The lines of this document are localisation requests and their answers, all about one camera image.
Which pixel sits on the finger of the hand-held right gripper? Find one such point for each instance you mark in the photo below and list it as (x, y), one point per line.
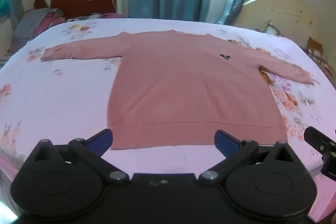
(319, 141)

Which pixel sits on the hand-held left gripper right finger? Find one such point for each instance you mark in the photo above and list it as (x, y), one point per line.
(225, 142)

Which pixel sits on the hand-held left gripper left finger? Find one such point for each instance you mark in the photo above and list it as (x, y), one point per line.
(101, 140)

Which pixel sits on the pink knit sweater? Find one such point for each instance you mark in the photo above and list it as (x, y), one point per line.
(183, 82)

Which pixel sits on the pile of clothes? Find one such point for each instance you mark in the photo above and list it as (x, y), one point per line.
(31, 22)

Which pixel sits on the floral pink bedsheet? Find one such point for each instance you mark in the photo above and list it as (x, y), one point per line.
(65, 87)

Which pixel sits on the patterned cloth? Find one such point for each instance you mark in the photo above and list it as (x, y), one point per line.
(84, 17)

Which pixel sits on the maroon pillow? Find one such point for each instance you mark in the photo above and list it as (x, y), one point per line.
(111, 15)

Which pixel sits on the cream arched headboard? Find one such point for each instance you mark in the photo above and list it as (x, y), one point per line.
(283, 8)

